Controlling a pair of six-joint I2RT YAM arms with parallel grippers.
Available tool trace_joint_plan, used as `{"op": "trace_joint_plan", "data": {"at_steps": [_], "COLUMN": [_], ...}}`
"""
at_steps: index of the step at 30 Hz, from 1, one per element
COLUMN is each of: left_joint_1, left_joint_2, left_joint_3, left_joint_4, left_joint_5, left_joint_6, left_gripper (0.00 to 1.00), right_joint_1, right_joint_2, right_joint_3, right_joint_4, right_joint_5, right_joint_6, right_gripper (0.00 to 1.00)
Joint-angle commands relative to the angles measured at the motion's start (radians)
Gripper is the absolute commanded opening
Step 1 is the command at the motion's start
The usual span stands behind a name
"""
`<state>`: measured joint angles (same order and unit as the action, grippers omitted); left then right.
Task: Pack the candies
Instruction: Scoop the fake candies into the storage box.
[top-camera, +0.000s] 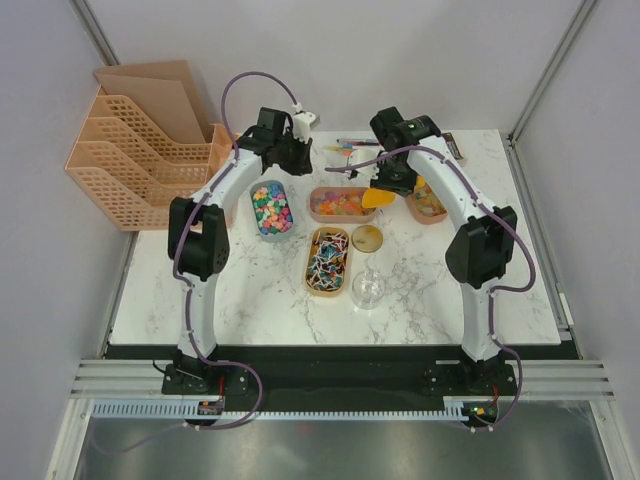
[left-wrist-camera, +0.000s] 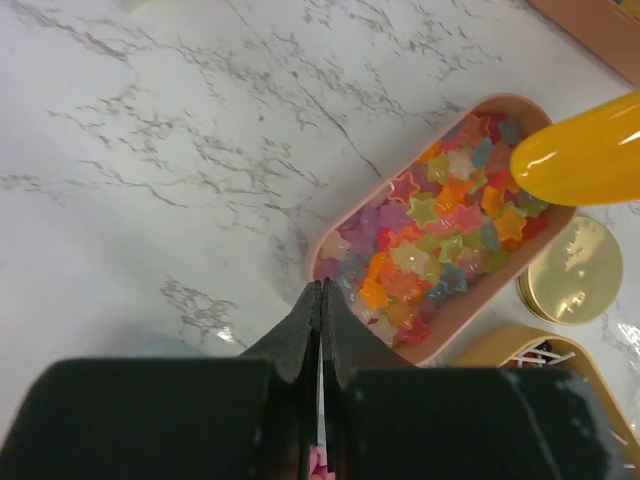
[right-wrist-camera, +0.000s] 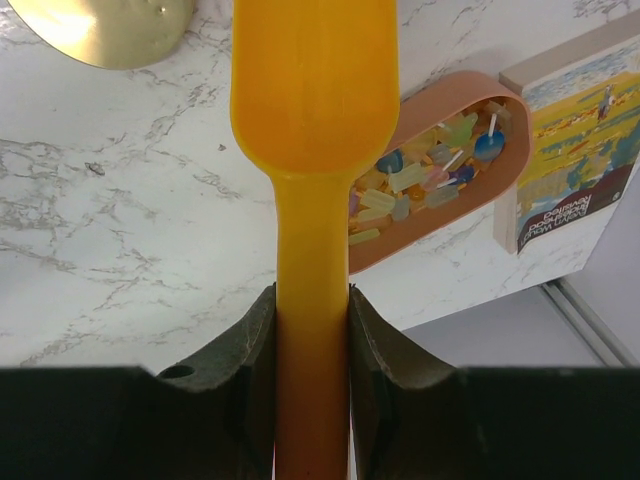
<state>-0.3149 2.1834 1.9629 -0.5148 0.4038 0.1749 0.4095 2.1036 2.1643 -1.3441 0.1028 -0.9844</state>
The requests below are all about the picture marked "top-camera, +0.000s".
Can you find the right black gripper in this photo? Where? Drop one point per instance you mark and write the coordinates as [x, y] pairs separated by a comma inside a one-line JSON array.
[[403, 188]]

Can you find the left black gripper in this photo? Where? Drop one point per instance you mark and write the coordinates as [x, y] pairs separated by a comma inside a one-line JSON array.
[[302, 166]]

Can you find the yellow plastic scoop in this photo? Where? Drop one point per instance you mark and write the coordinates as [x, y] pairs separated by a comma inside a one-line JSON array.
[[374, 198]]

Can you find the pink tray of gummy candies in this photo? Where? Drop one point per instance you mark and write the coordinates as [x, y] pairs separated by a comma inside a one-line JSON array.
[[339, 205]]

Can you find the clear glass jar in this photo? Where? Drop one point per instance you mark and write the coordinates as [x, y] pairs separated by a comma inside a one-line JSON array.
[[368, 289]]

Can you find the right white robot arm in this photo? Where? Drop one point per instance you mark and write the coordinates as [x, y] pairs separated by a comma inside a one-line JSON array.
[[481, 248]]

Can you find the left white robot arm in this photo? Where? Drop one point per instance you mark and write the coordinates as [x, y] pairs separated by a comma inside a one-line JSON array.
[[198, 240]]

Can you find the grey tray of colourful candies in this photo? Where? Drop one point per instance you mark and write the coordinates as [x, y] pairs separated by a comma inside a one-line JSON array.
[[272, 211]]

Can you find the coloured pens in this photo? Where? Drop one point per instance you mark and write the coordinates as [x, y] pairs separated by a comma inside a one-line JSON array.
[[345, 146]]

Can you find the round gold jar lid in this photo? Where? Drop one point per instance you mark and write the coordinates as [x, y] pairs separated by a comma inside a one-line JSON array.
[[367, 238]]

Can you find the tan tray of lollipops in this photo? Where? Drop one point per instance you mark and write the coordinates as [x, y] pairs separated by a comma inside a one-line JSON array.
[[327, 265]]

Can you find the peach mesh file organizer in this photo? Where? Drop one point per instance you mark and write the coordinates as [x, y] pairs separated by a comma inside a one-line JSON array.
[[146, 140]]

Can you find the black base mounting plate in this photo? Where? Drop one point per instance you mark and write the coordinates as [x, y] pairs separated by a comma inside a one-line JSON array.
[[245, 356]]

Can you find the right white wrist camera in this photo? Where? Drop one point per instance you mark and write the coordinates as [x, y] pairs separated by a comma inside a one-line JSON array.
[[363, 155]]

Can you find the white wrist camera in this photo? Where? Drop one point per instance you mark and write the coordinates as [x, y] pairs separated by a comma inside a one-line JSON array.
[[363, 155], [303, 123]]

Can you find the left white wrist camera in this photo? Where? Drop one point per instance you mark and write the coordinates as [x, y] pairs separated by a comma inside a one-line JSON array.
[[303, 123]]

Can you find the aluminium frame rail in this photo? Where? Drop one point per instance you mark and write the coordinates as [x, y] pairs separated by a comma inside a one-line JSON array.
[[536, 379]]

